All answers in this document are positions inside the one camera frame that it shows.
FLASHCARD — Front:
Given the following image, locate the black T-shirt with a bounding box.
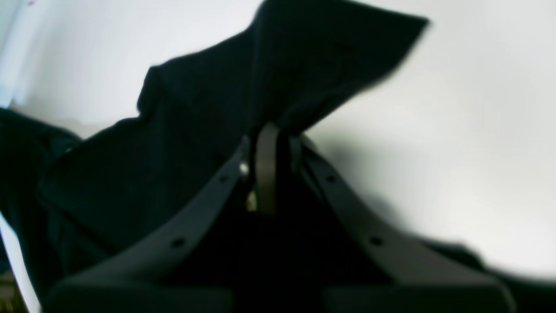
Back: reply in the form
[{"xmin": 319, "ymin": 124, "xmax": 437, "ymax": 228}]
[{"xmin": 1, "ymin": 0, "xmax": 555, "ymax": 313}]

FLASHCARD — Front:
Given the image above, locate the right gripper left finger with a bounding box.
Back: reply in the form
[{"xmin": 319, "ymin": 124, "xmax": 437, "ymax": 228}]
[{"xmin": 45, "ymin": 123, "xmax": 278, "ymax": 313}]

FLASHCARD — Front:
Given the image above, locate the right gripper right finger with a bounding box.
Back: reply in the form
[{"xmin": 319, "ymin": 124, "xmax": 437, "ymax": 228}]
[{"xmin": 289, "ymin": 136, "xmax": 517, "ymax": 313}]

